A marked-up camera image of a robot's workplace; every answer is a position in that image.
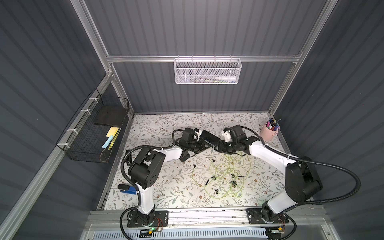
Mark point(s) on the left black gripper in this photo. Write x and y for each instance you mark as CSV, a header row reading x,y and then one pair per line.
x,y
205,140

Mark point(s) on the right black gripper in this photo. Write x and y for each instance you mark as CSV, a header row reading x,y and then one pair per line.
x,y
229,143

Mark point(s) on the green wired earphones tangle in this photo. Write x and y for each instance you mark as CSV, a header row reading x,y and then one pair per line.
x,y
223,176

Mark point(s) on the blue-edged black smartphone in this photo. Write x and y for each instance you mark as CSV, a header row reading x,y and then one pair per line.
x,y
209,138

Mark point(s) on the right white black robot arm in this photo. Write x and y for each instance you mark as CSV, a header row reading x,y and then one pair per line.
x,y
301,179

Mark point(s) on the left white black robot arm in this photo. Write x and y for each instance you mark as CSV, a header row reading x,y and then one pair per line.
x,y
142,165

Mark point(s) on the pink pen cup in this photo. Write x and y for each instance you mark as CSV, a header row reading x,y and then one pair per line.
x,y
269,130

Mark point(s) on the white marker in basket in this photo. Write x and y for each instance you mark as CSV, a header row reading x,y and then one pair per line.
x,y
227,79

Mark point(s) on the blue device at table edge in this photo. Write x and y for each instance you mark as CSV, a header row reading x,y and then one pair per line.
x,y
127,189

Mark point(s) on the yellow sticky notes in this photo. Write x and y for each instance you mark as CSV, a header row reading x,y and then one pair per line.
x,y
112,131

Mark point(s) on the black notebook in basket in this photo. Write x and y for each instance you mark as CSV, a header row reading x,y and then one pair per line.
x,y
112,116

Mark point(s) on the white wire mesh basket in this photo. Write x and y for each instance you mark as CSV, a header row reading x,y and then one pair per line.
x,y
202,71

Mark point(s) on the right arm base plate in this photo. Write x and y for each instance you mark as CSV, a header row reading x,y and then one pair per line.
x,y
263,216

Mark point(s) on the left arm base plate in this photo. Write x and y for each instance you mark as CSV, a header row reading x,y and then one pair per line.
x,y
154,219

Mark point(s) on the black wire wall basket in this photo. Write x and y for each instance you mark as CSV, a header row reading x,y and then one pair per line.
x,y
84,141

